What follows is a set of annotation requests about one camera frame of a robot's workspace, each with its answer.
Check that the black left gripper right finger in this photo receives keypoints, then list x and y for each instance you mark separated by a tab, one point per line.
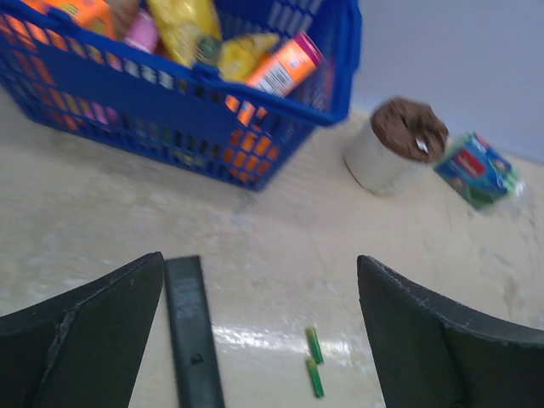
431	351

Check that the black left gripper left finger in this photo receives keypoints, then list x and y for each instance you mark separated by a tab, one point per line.
84	347

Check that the green battery one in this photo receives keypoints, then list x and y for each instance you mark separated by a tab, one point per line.
314	345

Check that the green battery two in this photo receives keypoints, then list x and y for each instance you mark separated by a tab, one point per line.
314	377

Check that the green sponge pack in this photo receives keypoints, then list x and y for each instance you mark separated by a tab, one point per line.
478	173

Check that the white roll with brown top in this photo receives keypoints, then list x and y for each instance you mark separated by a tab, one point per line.
401	138

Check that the blue plastic basket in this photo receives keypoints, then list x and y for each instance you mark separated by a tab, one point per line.
65	77

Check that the orange carton right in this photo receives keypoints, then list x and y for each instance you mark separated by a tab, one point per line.
258	61

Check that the orange carton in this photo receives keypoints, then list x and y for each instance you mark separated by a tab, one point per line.
93	15
258	61

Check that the pink carton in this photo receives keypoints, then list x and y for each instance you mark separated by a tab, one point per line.
143	34

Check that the orange carton left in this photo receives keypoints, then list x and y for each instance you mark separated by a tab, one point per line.
93	15

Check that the yellow snack bag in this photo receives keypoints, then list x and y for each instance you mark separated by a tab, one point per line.
182	24

